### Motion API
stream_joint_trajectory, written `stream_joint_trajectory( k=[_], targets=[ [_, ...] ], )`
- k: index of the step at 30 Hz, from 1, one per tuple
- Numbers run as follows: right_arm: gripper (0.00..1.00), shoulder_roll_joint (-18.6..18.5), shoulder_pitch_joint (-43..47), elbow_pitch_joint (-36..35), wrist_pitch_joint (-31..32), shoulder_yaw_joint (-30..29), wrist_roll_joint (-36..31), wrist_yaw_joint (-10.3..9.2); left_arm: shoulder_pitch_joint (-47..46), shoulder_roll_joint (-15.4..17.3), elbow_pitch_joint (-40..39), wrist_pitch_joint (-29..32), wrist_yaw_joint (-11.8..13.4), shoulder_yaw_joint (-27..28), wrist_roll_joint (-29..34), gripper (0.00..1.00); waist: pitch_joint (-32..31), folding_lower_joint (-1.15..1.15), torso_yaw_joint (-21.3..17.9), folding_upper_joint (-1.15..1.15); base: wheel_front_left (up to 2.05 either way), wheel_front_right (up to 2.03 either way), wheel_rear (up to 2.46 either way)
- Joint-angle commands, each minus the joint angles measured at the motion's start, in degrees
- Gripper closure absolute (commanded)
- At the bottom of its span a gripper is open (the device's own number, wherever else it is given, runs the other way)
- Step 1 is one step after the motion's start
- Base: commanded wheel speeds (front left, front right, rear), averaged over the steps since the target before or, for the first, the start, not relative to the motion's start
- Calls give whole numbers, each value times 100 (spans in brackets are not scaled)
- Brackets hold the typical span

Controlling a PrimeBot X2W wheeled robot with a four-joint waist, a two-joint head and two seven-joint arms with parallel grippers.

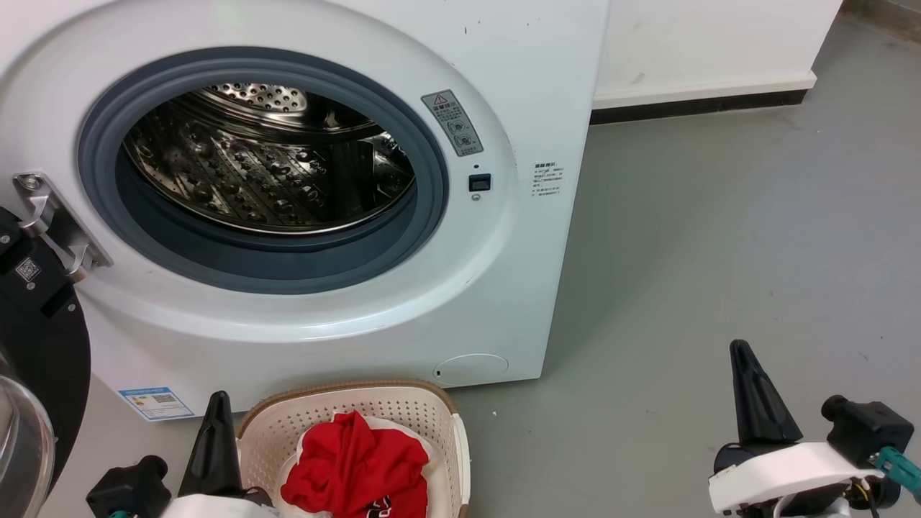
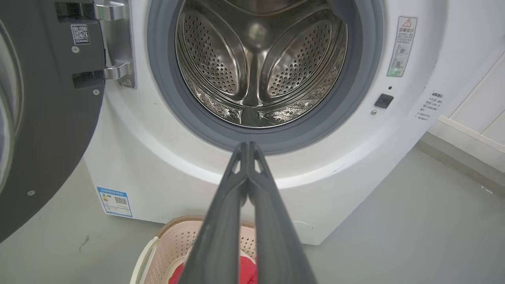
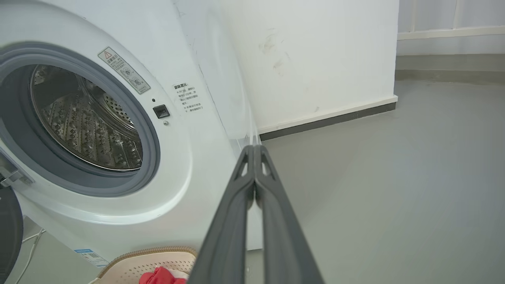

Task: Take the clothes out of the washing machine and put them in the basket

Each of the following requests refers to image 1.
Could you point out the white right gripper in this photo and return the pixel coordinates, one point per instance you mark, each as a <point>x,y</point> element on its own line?
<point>784,471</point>

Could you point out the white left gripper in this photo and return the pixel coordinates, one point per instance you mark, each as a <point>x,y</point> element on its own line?
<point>216,507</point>

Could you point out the red printed garment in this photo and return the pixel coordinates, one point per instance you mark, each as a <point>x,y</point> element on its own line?
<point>352,460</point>

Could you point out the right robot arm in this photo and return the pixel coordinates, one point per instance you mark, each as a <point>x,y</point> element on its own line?
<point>827,503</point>

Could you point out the cream perforated laundry basket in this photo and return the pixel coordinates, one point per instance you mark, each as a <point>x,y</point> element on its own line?
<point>273,432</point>

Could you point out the washing machine door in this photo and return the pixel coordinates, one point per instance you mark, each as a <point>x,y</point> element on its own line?
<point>43,360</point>

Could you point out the blue energy label sticker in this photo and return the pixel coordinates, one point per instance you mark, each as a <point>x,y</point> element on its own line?
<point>155,403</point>

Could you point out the white QR code sticker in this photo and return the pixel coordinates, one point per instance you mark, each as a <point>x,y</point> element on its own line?
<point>28,270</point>

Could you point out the round filter access cover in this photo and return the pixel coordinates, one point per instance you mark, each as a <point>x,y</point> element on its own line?
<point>471,368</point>

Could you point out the metal door hinge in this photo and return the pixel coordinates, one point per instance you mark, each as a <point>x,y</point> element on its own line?
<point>57,223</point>

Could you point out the perforated stainless steel drum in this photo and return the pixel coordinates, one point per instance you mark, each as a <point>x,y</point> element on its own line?
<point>237,173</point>

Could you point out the white front-load washing machine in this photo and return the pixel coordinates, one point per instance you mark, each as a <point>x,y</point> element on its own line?
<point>504,273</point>

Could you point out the small printed text sticker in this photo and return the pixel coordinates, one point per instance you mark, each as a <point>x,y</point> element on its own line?
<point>548,180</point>

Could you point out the grey rubber door gasket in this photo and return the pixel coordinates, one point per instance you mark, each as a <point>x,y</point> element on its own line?
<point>424,187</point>

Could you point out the black door latch socket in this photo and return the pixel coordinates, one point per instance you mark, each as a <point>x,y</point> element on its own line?
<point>480,182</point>

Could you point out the door warning sticker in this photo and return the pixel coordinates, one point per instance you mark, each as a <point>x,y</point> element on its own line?
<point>452,122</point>

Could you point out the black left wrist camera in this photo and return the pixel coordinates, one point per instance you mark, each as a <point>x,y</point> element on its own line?
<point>129,489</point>

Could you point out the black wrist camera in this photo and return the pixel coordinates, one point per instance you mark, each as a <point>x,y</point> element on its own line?
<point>867,428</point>
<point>129,489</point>

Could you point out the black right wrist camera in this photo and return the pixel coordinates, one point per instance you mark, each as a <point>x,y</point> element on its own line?
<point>867,428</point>

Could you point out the black wall baseboard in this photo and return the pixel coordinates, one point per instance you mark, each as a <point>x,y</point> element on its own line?
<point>705,106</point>

